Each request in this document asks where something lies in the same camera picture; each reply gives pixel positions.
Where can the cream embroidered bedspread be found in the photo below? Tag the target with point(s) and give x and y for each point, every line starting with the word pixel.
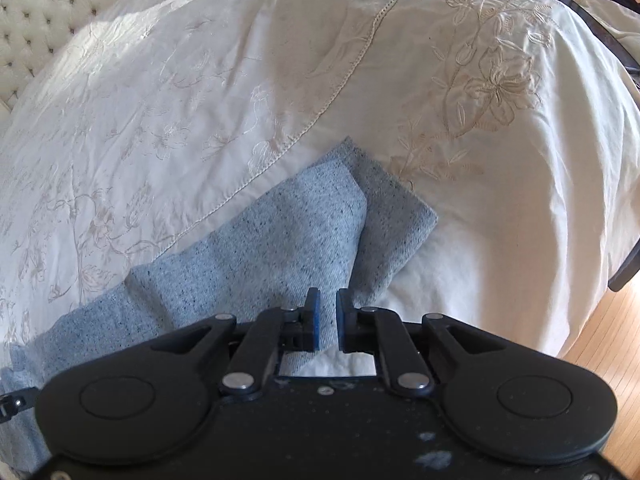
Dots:
pixel 200 85

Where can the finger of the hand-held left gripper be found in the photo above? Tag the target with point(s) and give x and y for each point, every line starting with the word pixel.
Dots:
pixel 15 402

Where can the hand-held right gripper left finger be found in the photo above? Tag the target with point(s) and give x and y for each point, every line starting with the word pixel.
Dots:
pixel 314 321

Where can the navy trimmed cream sheet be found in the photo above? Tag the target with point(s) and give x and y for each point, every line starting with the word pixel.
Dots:
pixel 612 12

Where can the cream tufted headboard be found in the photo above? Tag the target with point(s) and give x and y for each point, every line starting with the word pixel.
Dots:
pixel 40 5

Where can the grey knit pants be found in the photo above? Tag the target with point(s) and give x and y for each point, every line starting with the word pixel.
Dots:
pixel 280 240

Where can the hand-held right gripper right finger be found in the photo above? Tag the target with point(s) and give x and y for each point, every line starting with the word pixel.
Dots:
pixel 341 321

